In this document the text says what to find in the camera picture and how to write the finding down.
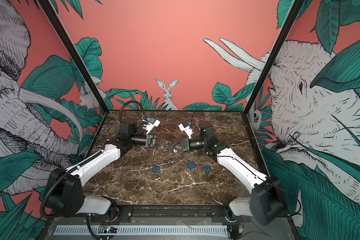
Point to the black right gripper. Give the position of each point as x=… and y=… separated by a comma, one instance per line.
x=186, y=143

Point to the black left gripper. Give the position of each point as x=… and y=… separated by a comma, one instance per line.
x=151, y=141

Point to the large blue padlock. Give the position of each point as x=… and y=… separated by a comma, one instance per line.
x=191, y=165

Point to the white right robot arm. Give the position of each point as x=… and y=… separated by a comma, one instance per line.
x=267, y=200

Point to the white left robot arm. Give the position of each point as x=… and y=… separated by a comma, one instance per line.
x=64, y=194

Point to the small circuit board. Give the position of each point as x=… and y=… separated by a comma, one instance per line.
x=108, y=230

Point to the white perforated strip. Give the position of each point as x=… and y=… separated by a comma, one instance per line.
x=144, y=230

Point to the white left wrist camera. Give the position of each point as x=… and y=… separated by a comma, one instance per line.
x=150, y=124

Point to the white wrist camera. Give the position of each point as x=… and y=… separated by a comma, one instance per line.
x=187, y=128
x=150, y=124

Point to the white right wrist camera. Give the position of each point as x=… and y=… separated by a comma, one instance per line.
x=187, y=128

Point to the black front mounting rail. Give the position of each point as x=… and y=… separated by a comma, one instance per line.
x=125, y=213

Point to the black right corner post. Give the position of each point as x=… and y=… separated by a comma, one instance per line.
x=286, y=27

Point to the black corner post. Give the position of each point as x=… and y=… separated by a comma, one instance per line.
x=55, y=21
x=286, y=27

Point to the black left corner post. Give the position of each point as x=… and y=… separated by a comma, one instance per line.
x=55, y=21

